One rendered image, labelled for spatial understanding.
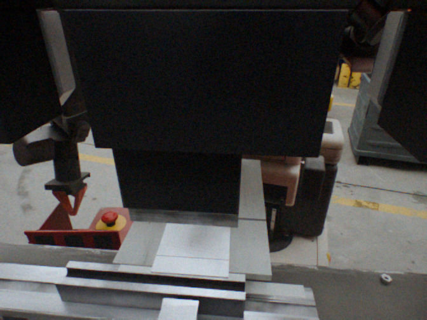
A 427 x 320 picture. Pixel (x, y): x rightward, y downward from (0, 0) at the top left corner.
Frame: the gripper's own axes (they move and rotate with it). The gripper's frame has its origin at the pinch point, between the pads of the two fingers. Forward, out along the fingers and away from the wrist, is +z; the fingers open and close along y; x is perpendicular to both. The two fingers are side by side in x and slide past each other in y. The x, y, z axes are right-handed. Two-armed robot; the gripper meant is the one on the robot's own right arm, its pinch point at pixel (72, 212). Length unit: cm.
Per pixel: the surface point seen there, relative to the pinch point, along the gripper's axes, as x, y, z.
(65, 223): -4.5, -4.0, 5.1
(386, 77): 48, 44, -31
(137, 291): 27.5, 40.3, -10.2
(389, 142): 183, -169, 13
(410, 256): 148, -78, 62
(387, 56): 48, 44, -33
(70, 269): 19.3, 37.5, -10.8
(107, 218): 9.7, 3.0, 0.0
